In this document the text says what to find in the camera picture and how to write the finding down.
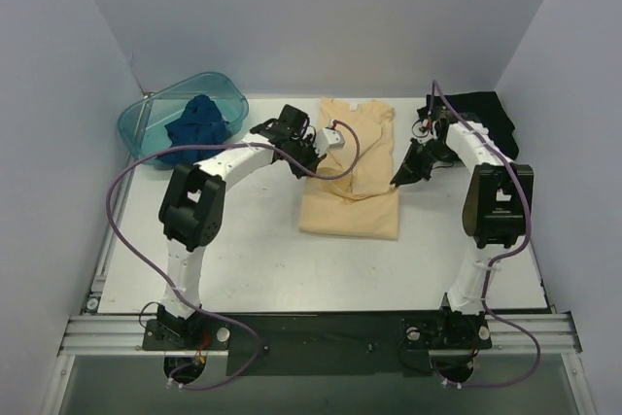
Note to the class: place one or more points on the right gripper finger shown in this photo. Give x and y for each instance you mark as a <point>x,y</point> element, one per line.
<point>405,166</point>
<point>403,179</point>

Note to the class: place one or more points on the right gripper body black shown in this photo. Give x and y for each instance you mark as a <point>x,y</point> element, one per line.
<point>421,156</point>

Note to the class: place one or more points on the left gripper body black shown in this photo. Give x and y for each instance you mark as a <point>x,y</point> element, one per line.
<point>301,155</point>

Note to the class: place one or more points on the beige t shirt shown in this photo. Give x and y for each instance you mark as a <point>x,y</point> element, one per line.
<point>363,203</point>

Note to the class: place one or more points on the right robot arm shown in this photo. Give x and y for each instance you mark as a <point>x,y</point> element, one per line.
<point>496,215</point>

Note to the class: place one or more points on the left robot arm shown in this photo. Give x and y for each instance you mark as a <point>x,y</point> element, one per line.
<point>193,205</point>

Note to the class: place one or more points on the black folded t shirt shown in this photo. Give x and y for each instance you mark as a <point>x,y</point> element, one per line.
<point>483,107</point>

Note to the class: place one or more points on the blue t shirt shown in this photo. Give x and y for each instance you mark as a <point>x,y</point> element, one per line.
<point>201,123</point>

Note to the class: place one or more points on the teal plastic basket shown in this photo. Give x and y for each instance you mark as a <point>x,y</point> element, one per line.
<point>141,125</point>

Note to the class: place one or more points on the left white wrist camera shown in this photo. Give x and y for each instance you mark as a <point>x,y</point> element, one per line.
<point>328,139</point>

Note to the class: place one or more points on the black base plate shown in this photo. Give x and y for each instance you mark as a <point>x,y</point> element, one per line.
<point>323,344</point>

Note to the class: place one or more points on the aluminium frame rail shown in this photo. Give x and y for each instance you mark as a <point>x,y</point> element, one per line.
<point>121,335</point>

